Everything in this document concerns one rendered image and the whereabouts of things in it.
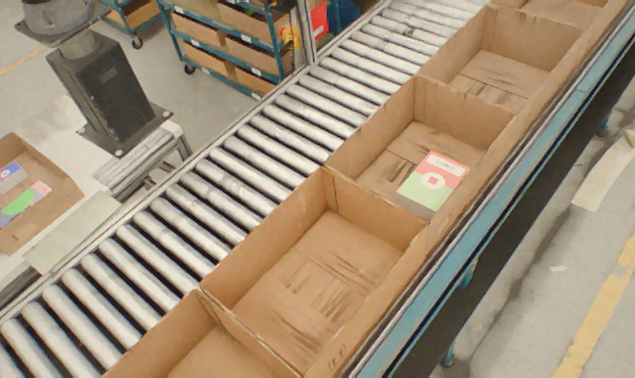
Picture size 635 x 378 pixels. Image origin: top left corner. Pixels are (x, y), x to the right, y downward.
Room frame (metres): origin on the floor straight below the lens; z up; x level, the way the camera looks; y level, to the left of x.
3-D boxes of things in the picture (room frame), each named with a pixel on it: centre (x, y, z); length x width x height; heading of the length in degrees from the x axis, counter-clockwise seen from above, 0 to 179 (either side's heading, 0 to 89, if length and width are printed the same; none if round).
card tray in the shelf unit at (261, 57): (2.32, 0.07, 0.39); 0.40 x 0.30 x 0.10; 41
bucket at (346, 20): (2.64, -0.32, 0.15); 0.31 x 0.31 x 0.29
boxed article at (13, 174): (1.24, 1.01, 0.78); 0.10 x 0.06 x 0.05; 132
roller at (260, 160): (1.07, 0.10, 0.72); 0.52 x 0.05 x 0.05; 41
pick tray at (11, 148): (1.16, 0.97, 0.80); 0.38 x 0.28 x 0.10; 42
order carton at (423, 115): (0.79, -0.27, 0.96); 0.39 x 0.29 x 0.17; 131
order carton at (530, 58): (1.05, -0.57, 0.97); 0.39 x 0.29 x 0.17; 131
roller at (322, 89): (1.33, -0.19, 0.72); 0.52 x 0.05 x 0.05; 41
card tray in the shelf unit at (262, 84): (2.33, 0.07, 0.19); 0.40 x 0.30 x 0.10; 42
